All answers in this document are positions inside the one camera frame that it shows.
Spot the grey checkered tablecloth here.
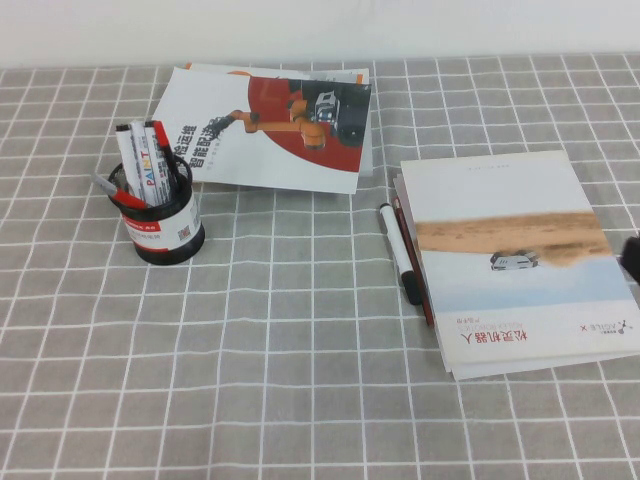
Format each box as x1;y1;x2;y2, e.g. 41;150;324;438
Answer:
0;52;640;480

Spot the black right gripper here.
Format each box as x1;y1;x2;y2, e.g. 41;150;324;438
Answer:
618;228;640;288

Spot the white marker with black cap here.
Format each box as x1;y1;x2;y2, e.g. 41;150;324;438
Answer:
376;201;423;308

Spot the white paint marker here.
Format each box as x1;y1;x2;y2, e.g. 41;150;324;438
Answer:
114;123;147;202
129;120;167;205

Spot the black mesh pen holder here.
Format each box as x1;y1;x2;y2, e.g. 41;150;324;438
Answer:
106;155;207;265

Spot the white brochure under desert brochure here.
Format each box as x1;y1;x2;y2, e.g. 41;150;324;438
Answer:
391;172;640;383

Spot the white brochure with orange corners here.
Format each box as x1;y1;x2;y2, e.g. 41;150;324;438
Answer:
177;61;376;180

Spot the black pen with red cap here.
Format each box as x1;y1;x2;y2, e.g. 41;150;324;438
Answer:
151;120;182;200

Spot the dark red pencil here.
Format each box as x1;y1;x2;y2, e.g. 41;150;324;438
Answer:
390;195;436;328

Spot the grey pen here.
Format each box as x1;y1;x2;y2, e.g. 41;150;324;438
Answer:
90;171;120;196

